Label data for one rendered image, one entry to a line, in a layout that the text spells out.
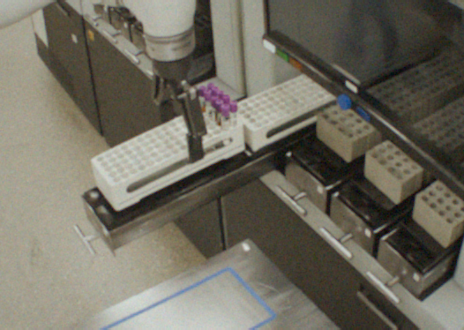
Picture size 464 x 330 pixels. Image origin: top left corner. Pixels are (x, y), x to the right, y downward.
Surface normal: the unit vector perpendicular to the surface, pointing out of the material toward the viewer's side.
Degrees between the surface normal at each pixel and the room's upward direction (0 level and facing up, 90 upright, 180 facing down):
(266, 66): 90
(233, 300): 0
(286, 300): 0
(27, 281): 0
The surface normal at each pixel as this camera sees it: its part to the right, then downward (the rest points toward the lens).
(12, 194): -0.06, -0.75
